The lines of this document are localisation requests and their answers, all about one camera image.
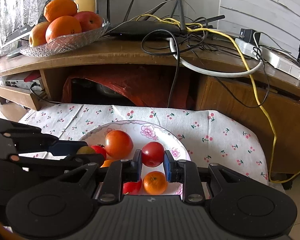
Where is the tan longan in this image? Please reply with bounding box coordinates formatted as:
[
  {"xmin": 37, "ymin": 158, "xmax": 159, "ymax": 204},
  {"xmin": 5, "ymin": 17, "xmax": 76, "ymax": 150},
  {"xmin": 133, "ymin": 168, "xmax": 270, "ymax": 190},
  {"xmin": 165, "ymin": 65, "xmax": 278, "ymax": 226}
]
[{"xmin": 76, "ymin": 146, "xmax": 96, "ymax": 154}]

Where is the large red tomato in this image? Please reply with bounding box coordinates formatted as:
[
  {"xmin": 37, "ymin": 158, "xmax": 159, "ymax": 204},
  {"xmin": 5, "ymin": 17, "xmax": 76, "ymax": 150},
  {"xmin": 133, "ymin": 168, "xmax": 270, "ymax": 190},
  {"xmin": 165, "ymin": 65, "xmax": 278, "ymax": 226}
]
[{"xmin": 104, "ymin": 130, "xmax": 134, "ymax": 160}]

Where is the oval red cherry tomato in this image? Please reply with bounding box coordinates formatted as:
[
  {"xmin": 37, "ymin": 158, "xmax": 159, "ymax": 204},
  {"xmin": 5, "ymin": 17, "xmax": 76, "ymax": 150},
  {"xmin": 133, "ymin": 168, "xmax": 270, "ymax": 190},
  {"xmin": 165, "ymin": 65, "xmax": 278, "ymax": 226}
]
[{"xmin": 91, "ymin": 145, "xmax": 107, "ymax": 160}]

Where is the orange mandarin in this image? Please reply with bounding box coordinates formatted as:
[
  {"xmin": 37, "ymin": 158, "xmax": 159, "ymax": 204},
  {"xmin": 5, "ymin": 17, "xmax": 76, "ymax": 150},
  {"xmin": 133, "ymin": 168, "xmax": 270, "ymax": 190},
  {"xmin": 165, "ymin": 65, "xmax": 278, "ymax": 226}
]
[
  {"xmin": 143, "ymin": 171, "xmax": 168, "ymax": 195},
  {"xmin": 101, "ymin": 159, "xmax": 115, "ymax": 167}
]

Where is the hidden red cherry tomato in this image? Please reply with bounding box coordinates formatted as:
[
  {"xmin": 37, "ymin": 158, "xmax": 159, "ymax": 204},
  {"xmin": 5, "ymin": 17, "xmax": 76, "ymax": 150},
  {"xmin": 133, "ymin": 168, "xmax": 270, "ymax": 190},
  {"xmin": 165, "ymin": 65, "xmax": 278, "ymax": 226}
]
[{"xmin": 141, "ymin": 142, "xmax": 165, "ymax": 167}]

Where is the small red cherry tomato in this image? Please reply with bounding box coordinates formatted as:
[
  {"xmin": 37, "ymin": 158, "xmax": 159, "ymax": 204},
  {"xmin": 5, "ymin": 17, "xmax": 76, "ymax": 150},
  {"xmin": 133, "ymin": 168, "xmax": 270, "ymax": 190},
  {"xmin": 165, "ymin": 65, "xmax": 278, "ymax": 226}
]
[{"xmin": 122, "ymin": 180, "xmax": 142, "ymax": 195}]

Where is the cherry print tablecloth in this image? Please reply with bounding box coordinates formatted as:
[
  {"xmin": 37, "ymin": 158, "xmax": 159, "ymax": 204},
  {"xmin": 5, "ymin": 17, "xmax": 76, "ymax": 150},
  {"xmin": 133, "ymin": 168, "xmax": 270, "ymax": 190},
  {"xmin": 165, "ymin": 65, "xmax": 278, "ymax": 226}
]
[{"xmin": 20, "ymin": 104, "xmax": 268, "ymax": 184}]

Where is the white floral porcelain bowl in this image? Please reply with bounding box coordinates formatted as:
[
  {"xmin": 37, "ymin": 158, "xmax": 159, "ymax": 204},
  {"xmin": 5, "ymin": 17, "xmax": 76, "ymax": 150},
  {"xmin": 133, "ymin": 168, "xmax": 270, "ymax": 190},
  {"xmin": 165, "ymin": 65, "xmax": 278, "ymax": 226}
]
[{"xmin": 78, "ymin": 119, "xmax": 192, "ymax": 197}]

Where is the silver set-top box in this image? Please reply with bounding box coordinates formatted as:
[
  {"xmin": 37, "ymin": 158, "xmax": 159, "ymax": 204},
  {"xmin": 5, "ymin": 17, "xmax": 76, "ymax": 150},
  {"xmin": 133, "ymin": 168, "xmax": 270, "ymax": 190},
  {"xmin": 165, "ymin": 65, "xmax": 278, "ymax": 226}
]
[{"xmin": 0, "ymin": 72, "xmax": 44, "ymax": 91}]

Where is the yellow red apple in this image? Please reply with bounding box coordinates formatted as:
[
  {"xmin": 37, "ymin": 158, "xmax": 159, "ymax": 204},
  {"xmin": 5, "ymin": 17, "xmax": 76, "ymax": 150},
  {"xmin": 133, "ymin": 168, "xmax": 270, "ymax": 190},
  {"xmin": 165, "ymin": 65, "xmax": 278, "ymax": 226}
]
[{"xmin": 29, "ymin": 22, "xmax": 50, "ymax": 47}]

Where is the glass fruit dish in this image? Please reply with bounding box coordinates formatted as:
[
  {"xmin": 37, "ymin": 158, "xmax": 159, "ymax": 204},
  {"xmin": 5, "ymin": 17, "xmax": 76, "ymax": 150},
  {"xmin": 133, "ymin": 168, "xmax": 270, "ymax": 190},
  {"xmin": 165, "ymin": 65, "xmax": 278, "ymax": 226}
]
[{"xmin": 19, "ymin": 22, "xmax": 110, "ymax": 57}]

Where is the wooden tv stand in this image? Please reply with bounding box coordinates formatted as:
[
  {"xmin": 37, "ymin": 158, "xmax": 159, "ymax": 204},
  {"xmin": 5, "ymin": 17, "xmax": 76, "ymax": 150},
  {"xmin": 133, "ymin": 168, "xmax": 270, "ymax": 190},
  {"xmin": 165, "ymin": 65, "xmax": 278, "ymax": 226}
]
[{"xmin": 0, "ymin": 39, "xmax": 300, "ymax": 173}]

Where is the front large orange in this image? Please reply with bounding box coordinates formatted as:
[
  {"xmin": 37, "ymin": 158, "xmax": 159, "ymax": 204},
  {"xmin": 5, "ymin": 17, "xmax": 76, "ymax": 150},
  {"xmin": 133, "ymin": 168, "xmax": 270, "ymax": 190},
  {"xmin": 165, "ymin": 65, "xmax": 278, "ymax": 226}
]
[{"xmin": 45, "ymin": 16, "xmax": 82, "ymax": 43}]

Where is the large orange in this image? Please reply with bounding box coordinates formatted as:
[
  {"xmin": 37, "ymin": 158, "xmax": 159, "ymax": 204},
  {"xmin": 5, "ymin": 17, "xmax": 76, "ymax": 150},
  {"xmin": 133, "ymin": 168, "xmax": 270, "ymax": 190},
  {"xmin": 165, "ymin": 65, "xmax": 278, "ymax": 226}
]
[
  {"xmin": 45, "ymin": 16, "xmax": 82, "ymax": 43},
  {"xmin": 43, "ymin": 0, "xmax": 77, "ymax": 22}
]

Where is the white lace cloth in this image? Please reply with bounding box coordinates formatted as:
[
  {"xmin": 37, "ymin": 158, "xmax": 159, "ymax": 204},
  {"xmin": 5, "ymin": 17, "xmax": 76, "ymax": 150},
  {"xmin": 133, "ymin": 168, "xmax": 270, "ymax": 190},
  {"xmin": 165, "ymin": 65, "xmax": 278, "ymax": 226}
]
[{"xmin": 0, "ymin": 0, "xmax": 51, "ymax": 44}]

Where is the top large orange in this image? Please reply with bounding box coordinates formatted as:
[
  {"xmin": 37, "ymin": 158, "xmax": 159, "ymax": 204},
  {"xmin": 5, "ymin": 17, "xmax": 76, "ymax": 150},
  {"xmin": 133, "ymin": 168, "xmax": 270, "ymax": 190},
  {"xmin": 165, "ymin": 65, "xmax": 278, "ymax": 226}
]
[{"xmin": 43, "ymin": 0, "xmax": 77, "ymax": 22}]

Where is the black wifi router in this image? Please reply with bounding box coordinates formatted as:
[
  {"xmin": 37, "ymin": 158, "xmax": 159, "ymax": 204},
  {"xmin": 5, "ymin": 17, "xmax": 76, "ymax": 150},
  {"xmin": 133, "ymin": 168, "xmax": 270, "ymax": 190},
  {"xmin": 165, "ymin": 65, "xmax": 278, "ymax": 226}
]
[{"xmin": 104, "ymin": 0, "xmax": 225, "ymax": 38}]

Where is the white power strip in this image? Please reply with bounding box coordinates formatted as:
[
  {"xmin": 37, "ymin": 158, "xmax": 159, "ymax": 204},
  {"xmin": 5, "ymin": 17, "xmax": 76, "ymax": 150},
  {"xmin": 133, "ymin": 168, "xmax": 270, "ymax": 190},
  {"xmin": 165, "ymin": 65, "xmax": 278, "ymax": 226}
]
[{"xmin": 235, "ymin": 38, "xmax": 300, "ymax": 80}]

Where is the black power adapter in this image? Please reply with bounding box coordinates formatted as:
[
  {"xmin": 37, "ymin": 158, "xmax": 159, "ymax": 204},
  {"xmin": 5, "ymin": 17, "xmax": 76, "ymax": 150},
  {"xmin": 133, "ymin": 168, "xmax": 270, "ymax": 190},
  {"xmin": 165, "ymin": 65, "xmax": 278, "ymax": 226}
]
[{"xmin": 239, "ymin": 28, "xmax": 260, "ymax": 45}]

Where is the yellow network cable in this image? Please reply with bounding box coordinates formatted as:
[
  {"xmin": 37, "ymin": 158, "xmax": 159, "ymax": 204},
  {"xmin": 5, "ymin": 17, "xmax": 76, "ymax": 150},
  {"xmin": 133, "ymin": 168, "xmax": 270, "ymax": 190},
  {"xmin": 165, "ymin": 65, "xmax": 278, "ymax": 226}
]
[{"xmin": 136, "ymin": 13, "xmax": 300, "ymax": 184}]

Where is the thick white cable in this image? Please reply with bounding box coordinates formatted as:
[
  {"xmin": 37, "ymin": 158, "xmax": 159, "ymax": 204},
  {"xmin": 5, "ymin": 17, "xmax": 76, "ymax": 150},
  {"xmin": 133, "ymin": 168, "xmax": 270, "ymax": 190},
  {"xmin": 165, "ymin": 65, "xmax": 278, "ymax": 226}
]
[{"xmin": 169, "ymin": 37, "xmax": 265, "ymax": 78}]

